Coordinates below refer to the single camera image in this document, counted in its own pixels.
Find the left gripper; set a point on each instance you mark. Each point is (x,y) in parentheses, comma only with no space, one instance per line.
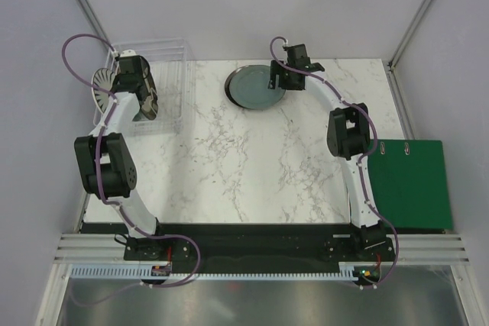
(144,82)

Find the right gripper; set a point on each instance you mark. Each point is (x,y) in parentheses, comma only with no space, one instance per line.
(277,69)

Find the black striped rim plate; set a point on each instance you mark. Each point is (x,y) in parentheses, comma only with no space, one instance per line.
(151,106)

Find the teal green plate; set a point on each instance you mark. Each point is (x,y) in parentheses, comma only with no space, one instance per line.
(249,88)

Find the brown rim cream plate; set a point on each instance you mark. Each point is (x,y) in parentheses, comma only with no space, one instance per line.
(227,89)

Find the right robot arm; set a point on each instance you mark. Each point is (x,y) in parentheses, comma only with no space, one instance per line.
(351,137)

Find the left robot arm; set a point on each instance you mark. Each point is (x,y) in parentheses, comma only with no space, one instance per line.
(105,163)

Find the white black radial plate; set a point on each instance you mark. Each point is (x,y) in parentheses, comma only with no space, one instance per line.
(102,80)

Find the green binder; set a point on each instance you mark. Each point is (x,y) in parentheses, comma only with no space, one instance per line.
(409,183)

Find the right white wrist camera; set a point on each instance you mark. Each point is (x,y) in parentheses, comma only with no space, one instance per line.
(286,45)

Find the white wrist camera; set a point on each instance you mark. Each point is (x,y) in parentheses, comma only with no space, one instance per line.
(286,45)
(127,53)

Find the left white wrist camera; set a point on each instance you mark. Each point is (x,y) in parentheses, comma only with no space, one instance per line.
(127,53)

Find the white wire dish rack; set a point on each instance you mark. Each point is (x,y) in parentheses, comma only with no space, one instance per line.
(166,59)

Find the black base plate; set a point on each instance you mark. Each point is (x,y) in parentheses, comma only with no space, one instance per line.
(254,248)

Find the white cable duct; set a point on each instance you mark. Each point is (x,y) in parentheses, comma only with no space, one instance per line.
(165,272)

